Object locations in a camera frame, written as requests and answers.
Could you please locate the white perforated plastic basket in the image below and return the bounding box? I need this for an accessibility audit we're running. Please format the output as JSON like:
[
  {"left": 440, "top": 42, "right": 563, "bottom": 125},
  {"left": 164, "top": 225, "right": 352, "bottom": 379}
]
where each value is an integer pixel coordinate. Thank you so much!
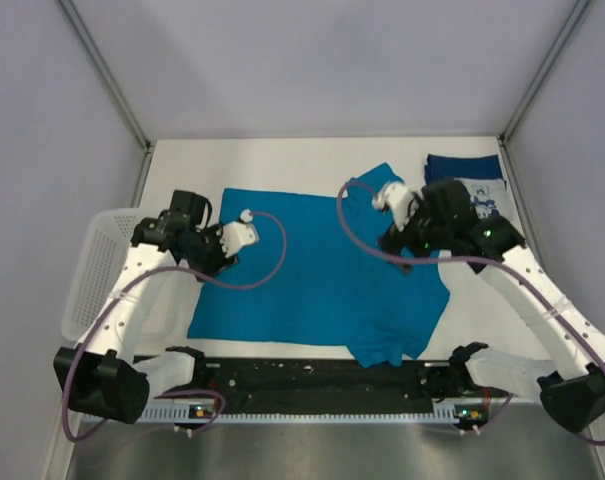
[{"left": 61, "top": 208, "right": 150, "bottom": 342}]

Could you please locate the folded navy cartoon print shirt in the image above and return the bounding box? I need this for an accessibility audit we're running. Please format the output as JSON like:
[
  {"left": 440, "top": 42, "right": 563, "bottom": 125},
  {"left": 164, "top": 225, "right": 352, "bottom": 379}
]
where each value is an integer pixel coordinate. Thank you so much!
[{"left": 424, "top": 154, "right": 514, "bottom": 220}]

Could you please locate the aluminium frame front rail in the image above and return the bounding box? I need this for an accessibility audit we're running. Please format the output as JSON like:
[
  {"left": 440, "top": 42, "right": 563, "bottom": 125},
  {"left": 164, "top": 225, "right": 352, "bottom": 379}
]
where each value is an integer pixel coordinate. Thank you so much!
[{"left": 61, "top": 360, "right": 605, "bottom": 401}]

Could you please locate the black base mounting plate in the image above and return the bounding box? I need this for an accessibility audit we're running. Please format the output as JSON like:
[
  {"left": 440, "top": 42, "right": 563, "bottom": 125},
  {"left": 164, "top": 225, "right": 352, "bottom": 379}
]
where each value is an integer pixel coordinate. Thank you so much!
[{"left": 170, "top": 357, "right": 507, "bottom": 406}]

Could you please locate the aluminium frame post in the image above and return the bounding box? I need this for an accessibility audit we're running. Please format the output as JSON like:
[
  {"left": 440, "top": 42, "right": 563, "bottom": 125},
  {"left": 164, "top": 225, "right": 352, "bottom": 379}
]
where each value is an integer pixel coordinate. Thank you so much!
[
  {"left": 56, "top": 0, "right": 155, "bottom": 151},
  {"left": 498, "top": 0, "right": 595, "bottom": 144}
]

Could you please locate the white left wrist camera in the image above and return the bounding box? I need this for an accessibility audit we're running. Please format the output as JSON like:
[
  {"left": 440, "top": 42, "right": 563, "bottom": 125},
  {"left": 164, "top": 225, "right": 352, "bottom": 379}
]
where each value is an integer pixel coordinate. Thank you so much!
[{"left": 220, "top": 209, "right": 259, "bottom": 257}]

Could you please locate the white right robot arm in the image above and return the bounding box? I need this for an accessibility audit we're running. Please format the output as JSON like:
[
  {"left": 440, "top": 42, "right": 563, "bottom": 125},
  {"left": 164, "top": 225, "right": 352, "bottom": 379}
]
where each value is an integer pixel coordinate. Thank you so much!
[{"left": 372, "top": 179, "right": 605, "bottom": 433}]

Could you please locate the aluminium frame left post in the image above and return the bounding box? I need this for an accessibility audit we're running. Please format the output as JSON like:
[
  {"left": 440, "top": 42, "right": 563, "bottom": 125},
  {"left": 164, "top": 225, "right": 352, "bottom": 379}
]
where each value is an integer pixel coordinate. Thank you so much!
[{"left": 56, "top": 0, "right": 155, "bottom": 151}]

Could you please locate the aluminium frame right post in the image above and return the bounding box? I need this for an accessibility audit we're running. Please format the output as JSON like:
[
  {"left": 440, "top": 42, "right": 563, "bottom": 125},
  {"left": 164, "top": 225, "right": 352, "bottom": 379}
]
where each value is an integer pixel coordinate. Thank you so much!
[{"left": 498, "top": 0, "right": 595, "bottom": 144}]

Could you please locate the teal blue t shirt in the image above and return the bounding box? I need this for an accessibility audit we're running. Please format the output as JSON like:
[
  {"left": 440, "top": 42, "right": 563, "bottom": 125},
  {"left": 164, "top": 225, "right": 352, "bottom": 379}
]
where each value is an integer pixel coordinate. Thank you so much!
[{"left": 187, "top": 187, "right": 450, "bottom": 367}]

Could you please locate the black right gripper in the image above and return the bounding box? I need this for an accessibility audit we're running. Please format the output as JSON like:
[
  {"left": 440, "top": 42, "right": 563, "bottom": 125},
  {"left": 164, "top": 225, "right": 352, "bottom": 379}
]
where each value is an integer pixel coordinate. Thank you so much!
[{"left": 374, "top": 195, "right": 448, "bottom": 276}]

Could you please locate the grey slotted cable duct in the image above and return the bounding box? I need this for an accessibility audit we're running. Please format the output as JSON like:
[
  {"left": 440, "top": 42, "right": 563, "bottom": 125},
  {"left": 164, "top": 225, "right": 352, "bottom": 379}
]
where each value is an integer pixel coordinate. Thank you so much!
[{"left": 76, "top": 399, "right": 488, "bottom": 426}]

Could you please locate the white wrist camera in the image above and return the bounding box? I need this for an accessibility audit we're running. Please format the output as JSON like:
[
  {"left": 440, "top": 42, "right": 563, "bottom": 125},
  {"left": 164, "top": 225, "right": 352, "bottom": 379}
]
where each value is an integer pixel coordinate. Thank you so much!
[
  {"left": 220, "top": 209, "right": 259, "bottom": 257},
  {"left": 372, "top": 181, "right": 415, "bottom": 231}
]

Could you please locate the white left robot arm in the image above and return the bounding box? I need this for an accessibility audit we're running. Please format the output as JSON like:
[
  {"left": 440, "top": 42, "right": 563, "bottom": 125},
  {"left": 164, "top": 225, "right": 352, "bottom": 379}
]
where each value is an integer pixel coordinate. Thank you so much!
[{"left": 53, "top": 190, "right": 259, "bottom": 424}]

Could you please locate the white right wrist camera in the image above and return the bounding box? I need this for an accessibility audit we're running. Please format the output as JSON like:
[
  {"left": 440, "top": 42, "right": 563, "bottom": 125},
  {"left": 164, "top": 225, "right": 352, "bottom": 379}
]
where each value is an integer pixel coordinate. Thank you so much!
[{"left": 372, "top": 181, "right": 415, "bottom": 231}]

